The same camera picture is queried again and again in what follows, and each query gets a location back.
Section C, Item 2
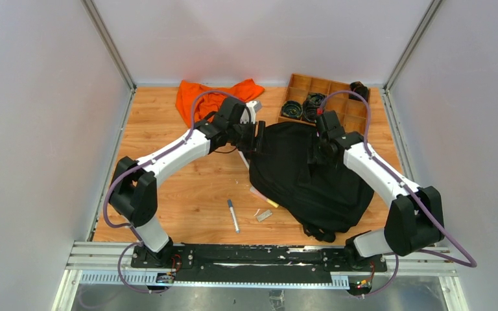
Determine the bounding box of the black student backpack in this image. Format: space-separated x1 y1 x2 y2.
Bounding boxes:
249 122 375 242

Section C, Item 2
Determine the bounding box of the pink yellow highlighter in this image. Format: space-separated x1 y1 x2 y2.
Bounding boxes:
250 186 279 208

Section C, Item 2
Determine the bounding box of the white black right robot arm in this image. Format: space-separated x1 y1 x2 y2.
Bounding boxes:
316 111 445 271

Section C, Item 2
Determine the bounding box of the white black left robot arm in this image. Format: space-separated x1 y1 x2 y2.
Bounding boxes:
106 97 265 268

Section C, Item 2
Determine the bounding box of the white pencil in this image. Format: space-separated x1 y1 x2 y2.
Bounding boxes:
238 151 250 170

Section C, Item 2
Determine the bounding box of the wooden compartment tray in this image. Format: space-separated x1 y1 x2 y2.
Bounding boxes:
278 73 367 134

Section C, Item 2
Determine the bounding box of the orange cloth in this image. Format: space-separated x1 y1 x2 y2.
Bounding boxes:
175 78 265 128

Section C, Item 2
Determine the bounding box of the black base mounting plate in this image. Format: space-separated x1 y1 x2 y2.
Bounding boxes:
130 244 387 285

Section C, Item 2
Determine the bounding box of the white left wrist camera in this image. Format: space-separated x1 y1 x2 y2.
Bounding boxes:
240 100 262 124

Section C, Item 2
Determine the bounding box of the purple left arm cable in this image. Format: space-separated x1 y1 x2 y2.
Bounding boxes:
102 90 252 295

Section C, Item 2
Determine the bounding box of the aluminium frame rail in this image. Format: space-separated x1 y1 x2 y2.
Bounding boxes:
53 242 466 310

